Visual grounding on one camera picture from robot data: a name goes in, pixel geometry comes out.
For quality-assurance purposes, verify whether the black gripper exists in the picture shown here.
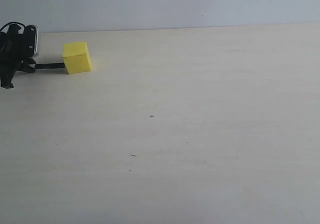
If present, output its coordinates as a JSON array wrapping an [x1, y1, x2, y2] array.
[[0, 24, 36, 88]]

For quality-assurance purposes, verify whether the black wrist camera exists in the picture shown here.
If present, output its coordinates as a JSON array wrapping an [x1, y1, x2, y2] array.
[[23, 25, 39, 58]]

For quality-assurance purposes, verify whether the yellow cube block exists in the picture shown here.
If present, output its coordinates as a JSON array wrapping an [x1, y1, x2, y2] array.
[[62, 41, 92, 74]]

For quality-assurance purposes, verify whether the thin black cable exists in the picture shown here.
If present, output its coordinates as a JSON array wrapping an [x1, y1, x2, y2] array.
[[0, 21, 26, 33]]

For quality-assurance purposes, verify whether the black and white marker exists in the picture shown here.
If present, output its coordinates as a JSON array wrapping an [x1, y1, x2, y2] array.
[[34, 63, 65, 70]]

